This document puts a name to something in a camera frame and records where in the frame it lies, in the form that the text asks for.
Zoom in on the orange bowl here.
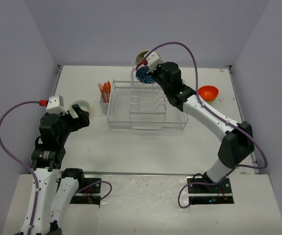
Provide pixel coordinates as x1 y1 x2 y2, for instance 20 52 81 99
198 85 219 102

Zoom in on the white cutlery caddy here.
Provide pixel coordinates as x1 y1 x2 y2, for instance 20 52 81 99
100 91 110 115

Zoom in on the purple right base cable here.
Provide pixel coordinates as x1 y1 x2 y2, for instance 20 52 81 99
177 177 230 209

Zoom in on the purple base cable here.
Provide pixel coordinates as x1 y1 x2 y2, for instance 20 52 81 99
177 177 230 209
76 181 113 199

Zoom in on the red rimmed patterned bowl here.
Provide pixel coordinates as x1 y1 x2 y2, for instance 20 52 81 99
135 62 144 71

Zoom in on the orange plastic spoon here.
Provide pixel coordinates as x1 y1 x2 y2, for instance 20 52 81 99
103 83 110 102

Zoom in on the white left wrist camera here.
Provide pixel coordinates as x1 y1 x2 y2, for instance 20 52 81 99
46 95 67 115

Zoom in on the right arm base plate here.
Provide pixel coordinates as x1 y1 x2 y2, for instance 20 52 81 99
188 178 234 205

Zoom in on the orange plastic fork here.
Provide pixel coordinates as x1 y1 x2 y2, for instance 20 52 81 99
98 83 107 103

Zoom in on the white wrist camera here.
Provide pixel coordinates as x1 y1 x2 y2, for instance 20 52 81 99
141 52 164 72
46 95 67 115

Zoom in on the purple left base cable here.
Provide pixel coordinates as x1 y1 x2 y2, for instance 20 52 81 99
76 181 113 199

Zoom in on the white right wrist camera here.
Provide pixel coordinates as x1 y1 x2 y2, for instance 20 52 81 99
141 52 164 72

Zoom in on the orange plastic knife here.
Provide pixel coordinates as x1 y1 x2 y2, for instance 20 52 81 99
105 81 111 102

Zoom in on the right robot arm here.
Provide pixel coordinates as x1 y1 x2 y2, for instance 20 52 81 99
148 62 255 192

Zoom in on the blue zigzag patterned bowl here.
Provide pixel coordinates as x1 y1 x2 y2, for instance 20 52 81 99
135 50 149 64

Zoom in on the white wire dish rack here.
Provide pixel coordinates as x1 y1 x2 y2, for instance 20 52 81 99
107 61 188 133

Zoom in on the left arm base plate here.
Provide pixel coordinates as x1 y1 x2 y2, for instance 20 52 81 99
70 178 101 206

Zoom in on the dark blue triangle bowl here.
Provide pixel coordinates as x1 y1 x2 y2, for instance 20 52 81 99
136 67 155 84

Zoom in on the yellow patterned bowl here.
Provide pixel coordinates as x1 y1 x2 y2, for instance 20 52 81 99
69 100 92 118

